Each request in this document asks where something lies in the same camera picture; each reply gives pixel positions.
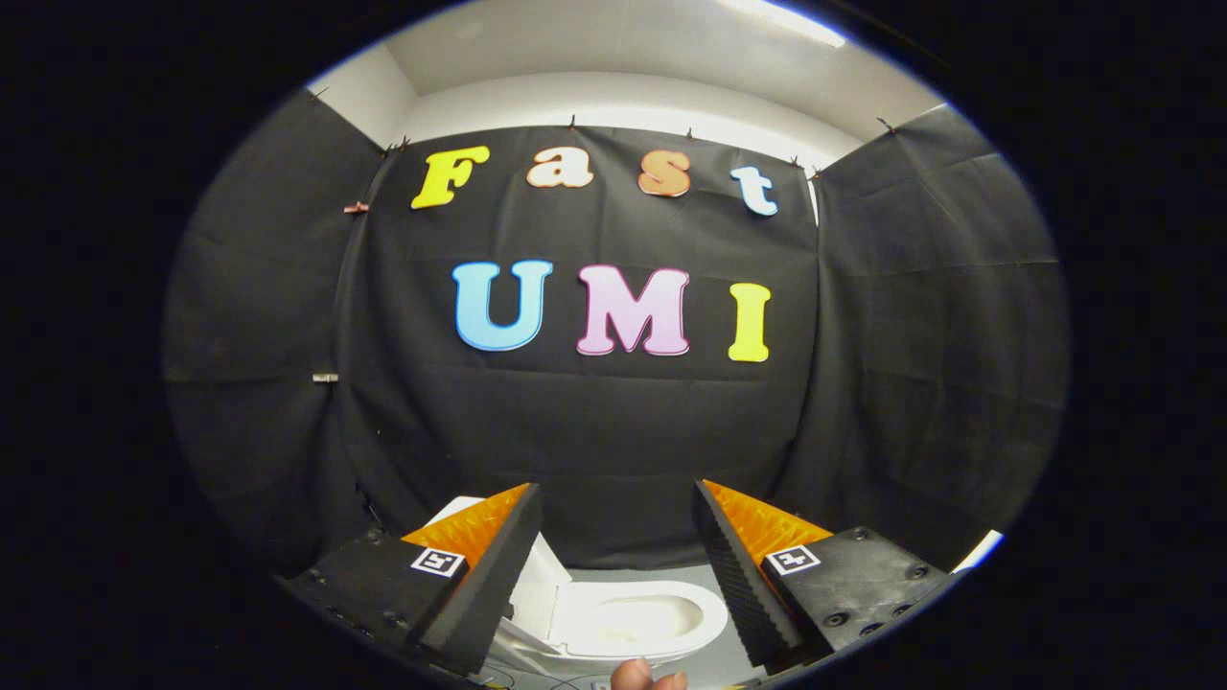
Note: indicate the black backdrop cloth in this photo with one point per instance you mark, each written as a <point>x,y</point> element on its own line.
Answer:
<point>613,450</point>

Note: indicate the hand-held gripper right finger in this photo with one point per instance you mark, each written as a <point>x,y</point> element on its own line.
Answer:
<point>733,575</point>

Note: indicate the white toilet seat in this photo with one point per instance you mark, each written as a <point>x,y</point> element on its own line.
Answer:
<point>714,618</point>

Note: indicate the row of small black clips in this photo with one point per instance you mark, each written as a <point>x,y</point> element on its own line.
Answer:
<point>572,123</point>

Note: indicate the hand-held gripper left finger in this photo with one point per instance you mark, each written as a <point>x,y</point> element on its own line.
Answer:
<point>498,575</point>

